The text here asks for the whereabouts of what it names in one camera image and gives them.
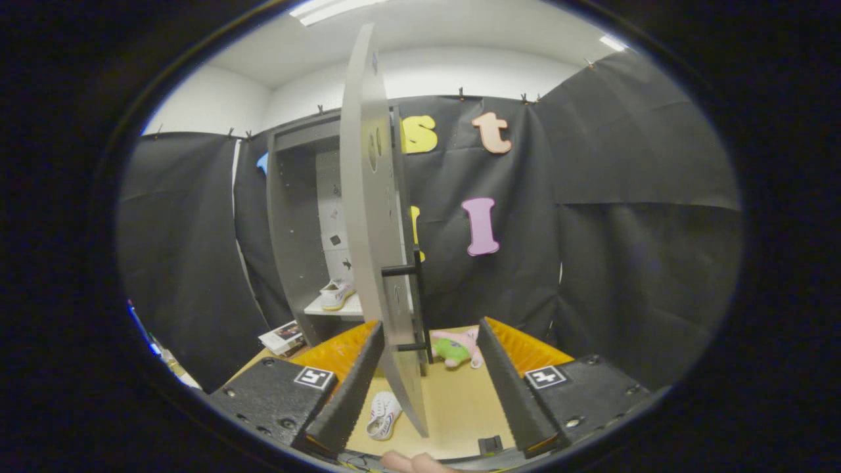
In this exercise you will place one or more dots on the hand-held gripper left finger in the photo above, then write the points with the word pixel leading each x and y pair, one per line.
pixel 351 394

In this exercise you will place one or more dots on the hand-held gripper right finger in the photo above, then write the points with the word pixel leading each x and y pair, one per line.
pixel 512 394

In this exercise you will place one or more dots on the white canvas shoe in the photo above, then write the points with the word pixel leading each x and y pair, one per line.
pixel 383 415
pixel 336 294

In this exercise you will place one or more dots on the grey shoe cabinet door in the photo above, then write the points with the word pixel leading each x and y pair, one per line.
pixel 378 230

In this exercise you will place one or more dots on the grey shoe cabinet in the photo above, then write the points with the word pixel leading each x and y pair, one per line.
pixel 292 230

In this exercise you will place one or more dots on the small black box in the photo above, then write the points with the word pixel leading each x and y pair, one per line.
pixel 489 445

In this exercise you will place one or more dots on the pink and green plush toy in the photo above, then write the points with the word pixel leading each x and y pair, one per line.
pixel 455 348

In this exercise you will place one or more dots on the brown book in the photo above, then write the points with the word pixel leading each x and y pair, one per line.
pixel 292 349

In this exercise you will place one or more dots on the white book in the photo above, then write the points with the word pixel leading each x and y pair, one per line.
pixel 281 334

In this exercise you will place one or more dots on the assorted small clutter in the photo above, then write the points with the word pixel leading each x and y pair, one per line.
pixel 167 361

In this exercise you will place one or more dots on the black backdrop cloth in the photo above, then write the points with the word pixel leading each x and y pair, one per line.
pixel 624 230

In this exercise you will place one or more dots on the row of black cloth clips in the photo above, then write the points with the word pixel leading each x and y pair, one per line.
pixel 462 94

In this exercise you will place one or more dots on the small ceiling light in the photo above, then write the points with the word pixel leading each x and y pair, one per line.
pixel 612 43

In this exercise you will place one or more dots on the long ceiling light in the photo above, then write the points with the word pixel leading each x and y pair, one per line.
pixel 328 8

